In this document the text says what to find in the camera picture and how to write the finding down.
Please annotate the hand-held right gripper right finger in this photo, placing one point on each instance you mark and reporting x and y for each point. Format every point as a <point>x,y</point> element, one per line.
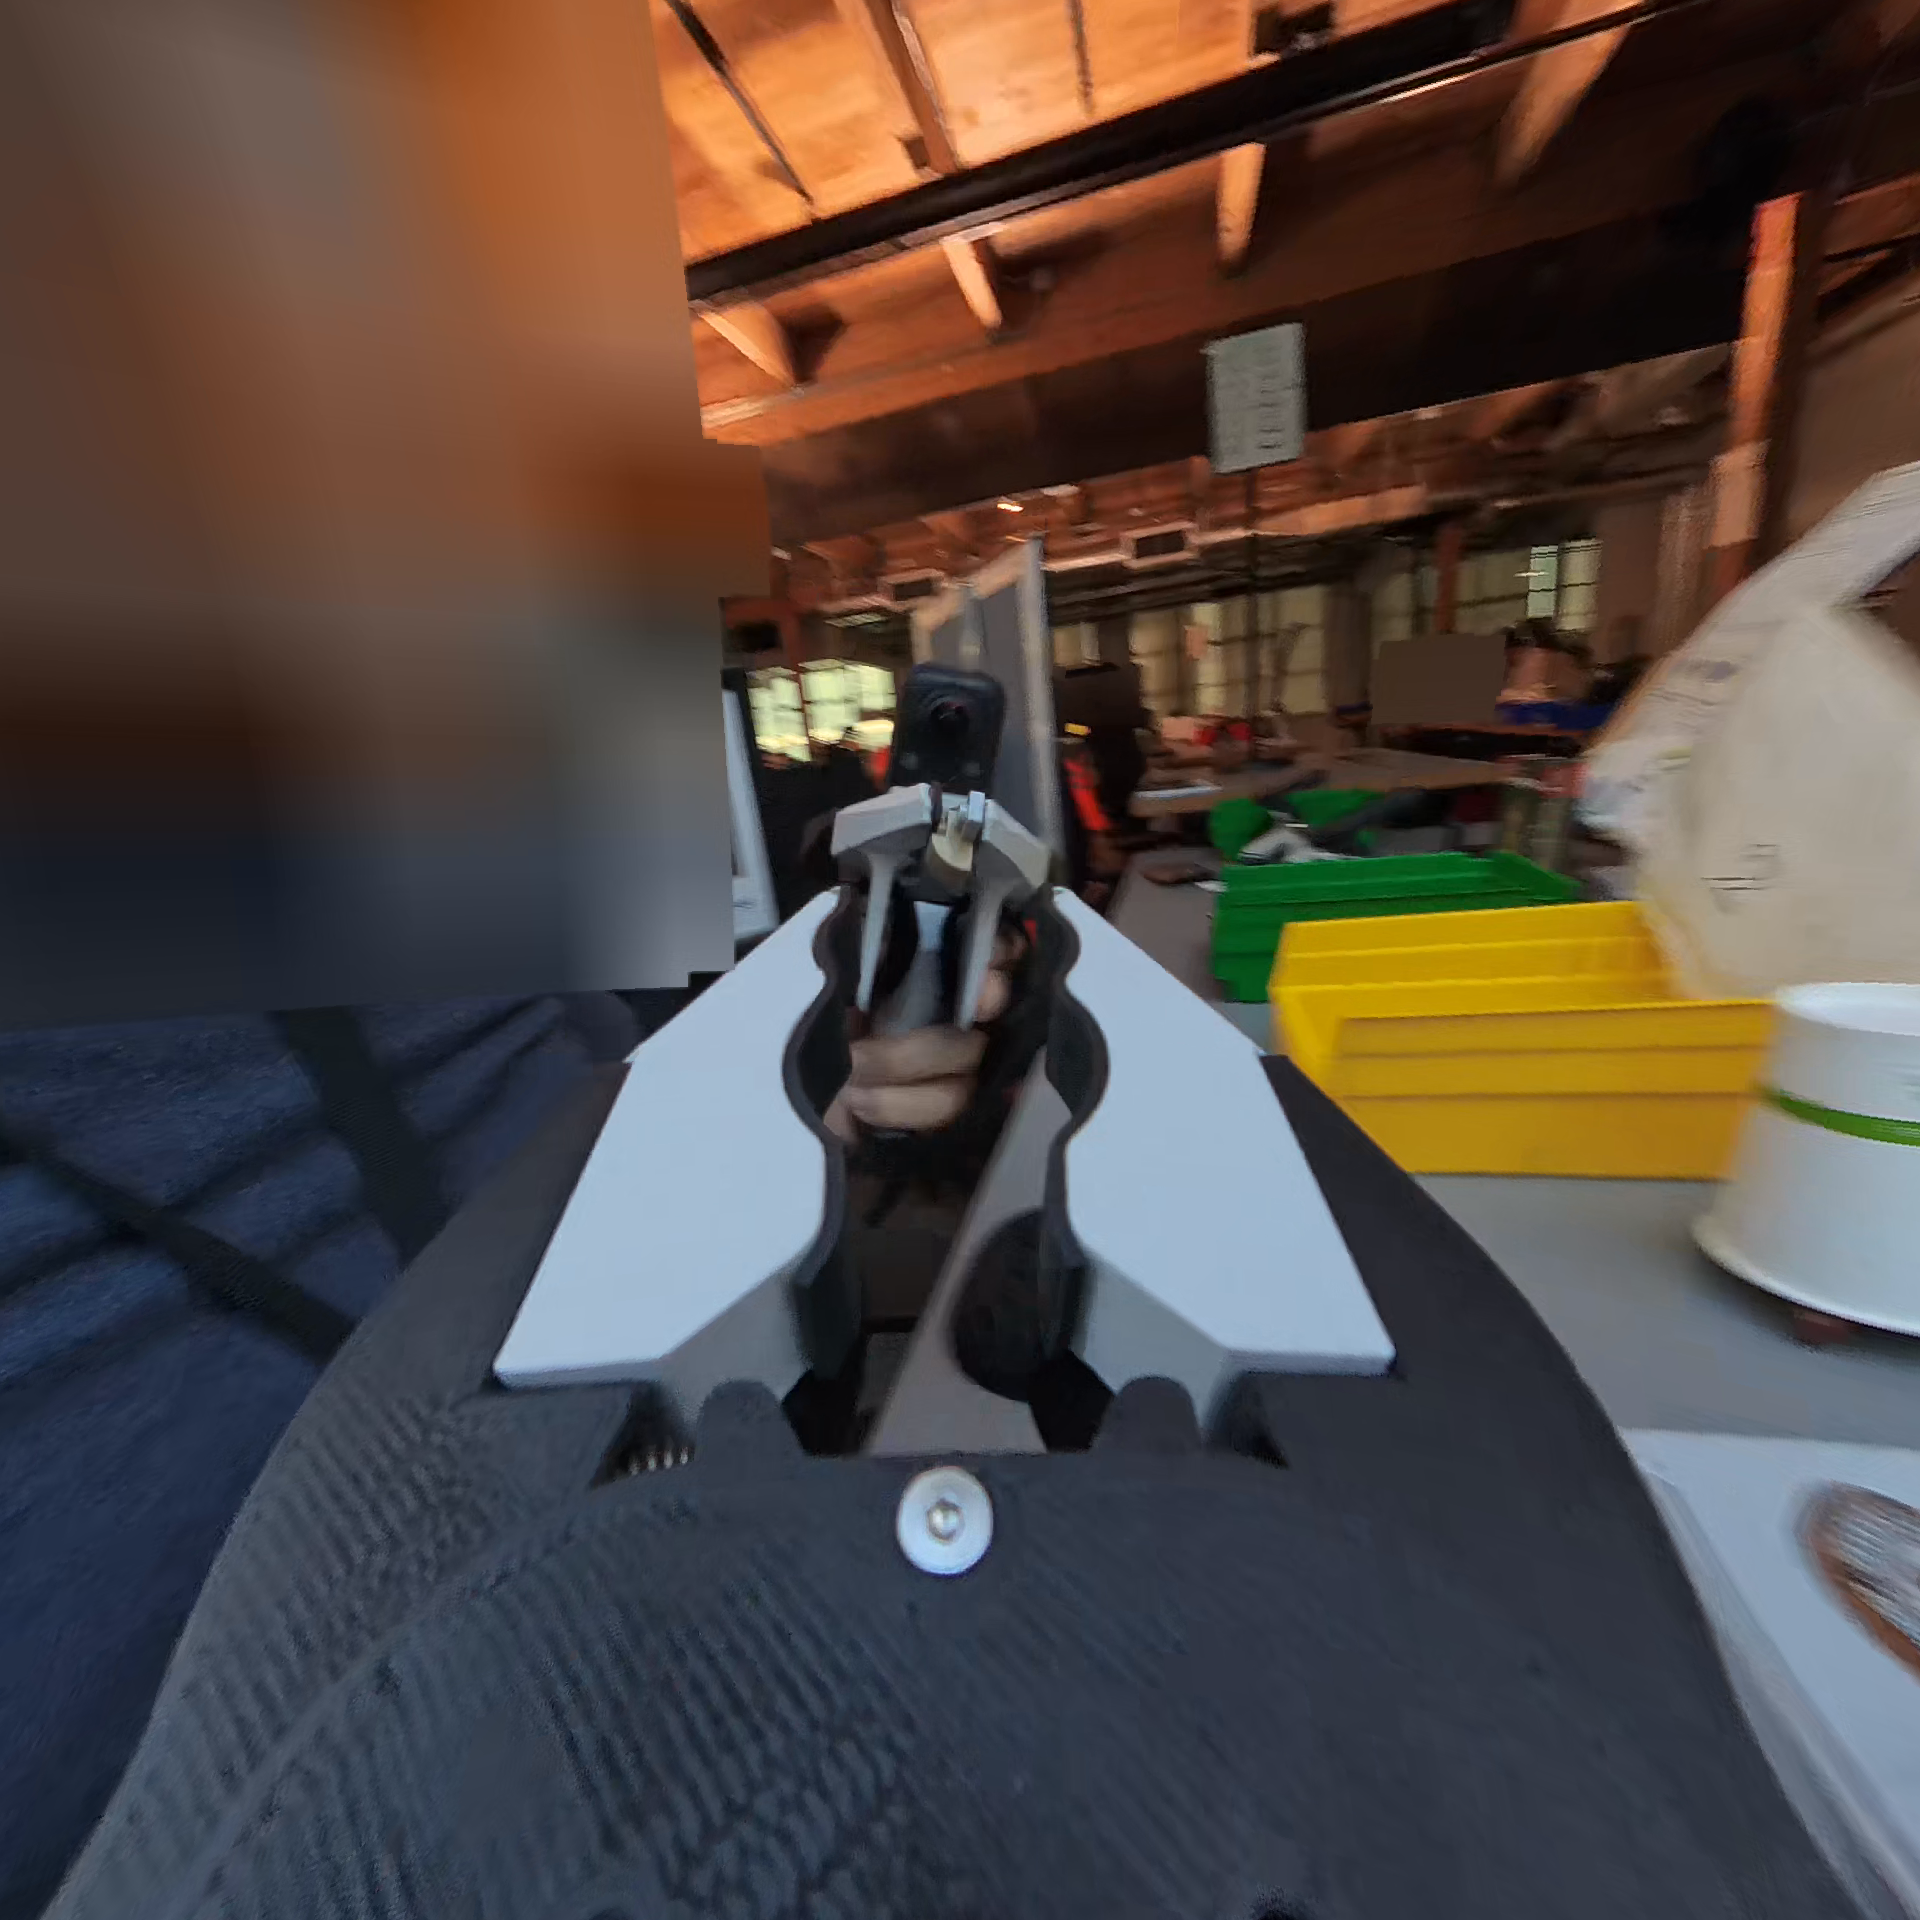
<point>1214,1200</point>

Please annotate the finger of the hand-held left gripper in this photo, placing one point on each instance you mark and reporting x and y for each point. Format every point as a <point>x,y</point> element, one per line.
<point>1008,862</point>
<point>884,839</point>

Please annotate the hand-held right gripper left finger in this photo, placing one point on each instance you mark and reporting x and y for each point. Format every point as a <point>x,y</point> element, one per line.
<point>662,1200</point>

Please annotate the small grey tan lego piece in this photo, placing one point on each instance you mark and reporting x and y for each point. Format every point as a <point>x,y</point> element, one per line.
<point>948,862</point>

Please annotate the lego instruction booklet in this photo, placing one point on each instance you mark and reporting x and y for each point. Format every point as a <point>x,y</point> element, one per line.
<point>1755,1622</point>

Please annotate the person's left hand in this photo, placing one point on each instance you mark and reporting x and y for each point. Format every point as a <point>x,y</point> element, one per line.
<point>914,1079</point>

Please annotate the grey partition panel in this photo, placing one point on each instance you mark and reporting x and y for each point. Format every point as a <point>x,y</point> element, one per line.
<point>1014,646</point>

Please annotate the white board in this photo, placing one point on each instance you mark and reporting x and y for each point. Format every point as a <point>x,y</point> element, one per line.
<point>747,826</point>

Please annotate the green plastic bin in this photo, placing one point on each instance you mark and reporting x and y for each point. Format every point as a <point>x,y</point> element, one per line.
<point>1382,886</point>
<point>1260,826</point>

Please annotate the yellow plastic bin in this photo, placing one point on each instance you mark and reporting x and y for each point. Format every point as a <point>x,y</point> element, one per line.
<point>1529,1079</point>
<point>1471,938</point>

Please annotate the white hanging sign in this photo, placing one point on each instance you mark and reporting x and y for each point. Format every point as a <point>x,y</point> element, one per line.
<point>1257,398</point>

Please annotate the person's blue sweater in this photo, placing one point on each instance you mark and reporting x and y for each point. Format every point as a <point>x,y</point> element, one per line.
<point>135,1501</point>

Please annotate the white paper bowl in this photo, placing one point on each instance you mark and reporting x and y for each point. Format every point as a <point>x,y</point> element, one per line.
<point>1828,1184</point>

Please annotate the white paper bag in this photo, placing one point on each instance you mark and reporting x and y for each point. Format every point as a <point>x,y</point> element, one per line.
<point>1769,779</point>

